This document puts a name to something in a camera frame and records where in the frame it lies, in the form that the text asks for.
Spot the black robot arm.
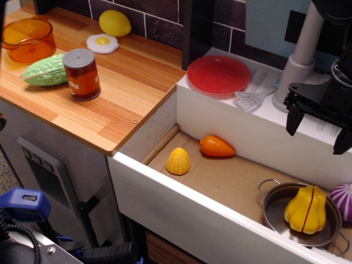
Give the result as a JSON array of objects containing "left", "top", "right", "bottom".
[{"left": 273, "top": 1, "right": 351, "bottom": 155}]

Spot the blue plastic clamp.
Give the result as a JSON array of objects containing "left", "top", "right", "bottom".
[{"left": 1, "top": 188, "right": 52, "bottom": 222}]

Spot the grey toy faucet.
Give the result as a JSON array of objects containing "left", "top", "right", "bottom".
[{"left": 272, "top": 3, "right": 330, "bottom": 113}]

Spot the orange toy can grey lid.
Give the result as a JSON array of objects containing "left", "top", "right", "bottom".
[{"left": 62, "top": 48, "right": 101, "bottom": 101}]

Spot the yellow toy lemon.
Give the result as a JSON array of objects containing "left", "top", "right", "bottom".
[{"left": 98, "top": 10, "right": 131, "bottom": 37}]

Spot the toy fried egg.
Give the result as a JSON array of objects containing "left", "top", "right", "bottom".
[{"left": 86, "top": 34, "right": 119, "bottom": 54}]

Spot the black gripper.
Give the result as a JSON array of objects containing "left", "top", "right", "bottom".
[{"left": 284, "top": 80, "right": 352, "bottom": 155}]

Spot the grey toy spatula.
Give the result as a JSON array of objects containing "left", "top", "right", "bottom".
[{"left": 235, "top": 85, "right": 278, "bottom": 110}]

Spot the orange toy carrot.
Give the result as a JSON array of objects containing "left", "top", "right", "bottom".
[{"left": 200, "top": 135, "right": 236, "bottom": 157}]

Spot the yellow toy corn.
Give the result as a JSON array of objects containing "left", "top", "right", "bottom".
[{"left": 166, "top": 147, "right": 191, "bottom": 175}]

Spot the yellow toy bell pepper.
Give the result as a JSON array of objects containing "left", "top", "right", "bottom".
[{"left": 284, "top": 185, "right": 327, "bottom": 234}]

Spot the small steel pot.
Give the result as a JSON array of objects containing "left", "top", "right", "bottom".
[{"left": 258, "top": 179, "right": 351, "bottom": 256}]

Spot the red plastic plate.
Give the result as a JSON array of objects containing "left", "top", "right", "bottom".
[{"left": 187, "top": 55, "right": 251, "bottom": 95}]

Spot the orange transparent plastic pot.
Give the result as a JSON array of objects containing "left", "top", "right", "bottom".
[{"left": 1, "top": 15, "right": 56, "bottom": 64}]

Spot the purple white toy onion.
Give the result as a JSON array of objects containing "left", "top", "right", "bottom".
[{"left": 330, "top": 184, "right": 351, "bottom": 223}]

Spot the grey toy oven door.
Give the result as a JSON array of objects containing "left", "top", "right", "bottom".
[{"left": 17, "top": 137, "right": 80, "bottom": 219}]

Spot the black cable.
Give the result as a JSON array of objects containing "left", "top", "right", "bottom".
[{"left": 0, "top": 211, "right": 41, "bottom": 264}]

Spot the green toy bitter gourd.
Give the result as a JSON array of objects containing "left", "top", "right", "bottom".
[{"left": 21, "top": 54, "right": 68, "bottom": 86}]

